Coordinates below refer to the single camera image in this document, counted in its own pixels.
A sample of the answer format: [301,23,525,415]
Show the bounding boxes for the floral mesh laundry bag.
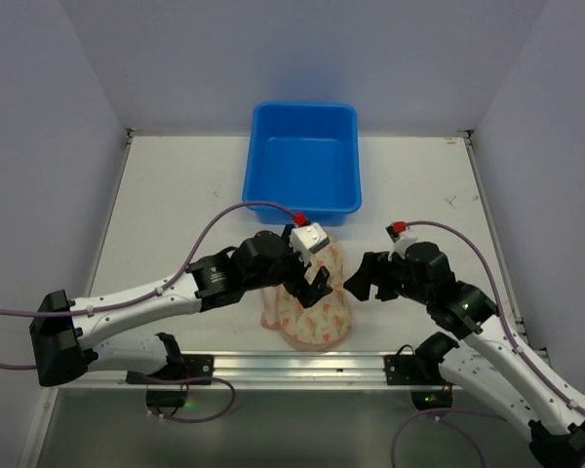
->
[260,234,353,352]

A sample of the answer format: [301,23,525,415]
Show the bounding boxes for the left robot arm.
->
[29,223,332,387]

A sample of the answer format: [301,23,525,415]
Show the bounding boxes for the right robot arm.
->
[344,242,585,467]

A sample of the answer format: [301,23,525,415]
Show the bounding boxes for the blue plastic bin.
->
[242,101,363,226]

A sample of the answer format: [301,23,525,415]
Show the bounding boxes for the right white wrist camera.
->
[385,221,418,259]

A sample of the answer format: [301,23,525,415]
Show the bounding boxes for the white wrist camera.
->
[385,221,418,259]
[289,222,330,266]

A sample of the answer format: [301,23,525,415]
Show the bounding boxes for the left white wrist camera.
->
[289,222,330,266]

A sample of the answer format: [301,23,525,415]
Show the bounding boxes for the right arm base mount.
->
[383,344,453,410]

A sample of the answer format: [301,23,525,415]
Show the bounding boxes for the aluminium mounting rail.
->
[46,348,555,391]

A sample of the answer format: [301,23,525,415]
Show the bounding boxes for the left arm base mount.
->
[124,353,215,415]

